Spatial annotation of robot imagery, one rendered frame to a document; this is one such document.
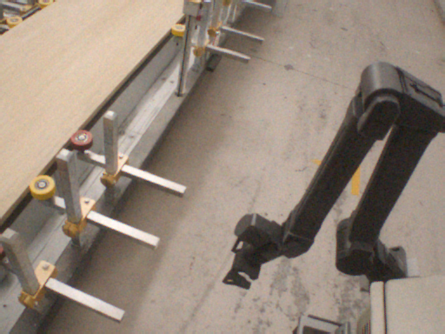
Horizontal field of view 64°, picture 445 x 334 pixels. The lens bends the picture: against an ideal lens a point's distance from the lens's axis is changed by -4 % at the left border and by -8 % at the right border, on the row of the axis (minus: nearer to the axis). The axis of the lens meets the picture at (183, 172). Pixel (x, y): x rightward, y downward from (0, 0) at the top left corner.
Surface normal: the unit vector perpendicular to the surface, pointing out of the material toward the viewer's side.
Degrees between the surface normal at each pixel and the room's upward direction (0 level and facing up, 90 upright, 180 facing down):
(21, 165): 0
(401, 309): 43
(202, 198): 0
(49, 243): 0
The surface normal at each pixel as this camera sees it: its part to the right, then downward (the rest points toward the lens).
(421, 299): -0.55, -0.69
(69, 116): 0.12, -0.66
